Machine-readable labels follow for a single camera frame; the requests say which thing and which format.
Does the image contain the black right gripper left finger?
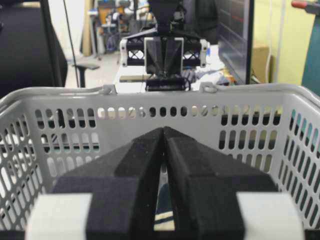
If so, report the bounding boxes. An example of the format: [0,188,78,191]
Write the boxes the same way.
[25,128,164,240]

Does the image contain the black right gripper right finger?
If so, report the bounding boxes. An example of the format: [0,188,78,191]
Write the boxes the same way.
[163,127,305,240]

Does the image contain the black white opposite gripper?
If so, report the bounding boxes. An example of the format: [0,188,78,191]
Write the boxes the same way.
[119,27,208,92]

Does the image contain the striped cloth in basket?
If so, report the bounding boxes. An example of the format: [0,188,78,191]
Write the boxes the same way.
[152,167,176,232]

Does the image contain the grey plastic shopping basket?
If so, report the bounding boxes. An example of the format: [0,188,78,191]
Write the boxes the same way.
[0,82,320,231]

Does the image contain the dark computer monitor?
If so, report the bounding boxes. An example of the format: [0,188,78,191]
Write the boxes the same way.
[216,0,254,85]

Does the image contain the cardboard box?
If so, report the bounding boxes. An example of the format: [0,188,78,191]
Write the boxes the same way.
[251,41,270,84]

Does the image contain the black office chair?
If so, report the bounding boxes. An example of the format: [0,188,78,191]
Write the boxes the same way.
[0,1,101,100]

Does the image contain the teal cylinder with red cap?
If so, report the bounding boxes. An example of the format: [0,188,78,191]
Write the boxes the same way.
[291,0,320,96]

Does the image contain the black hanging cable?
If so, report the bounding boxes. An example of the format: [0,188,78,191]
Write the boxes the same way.
[62,0,81,88]

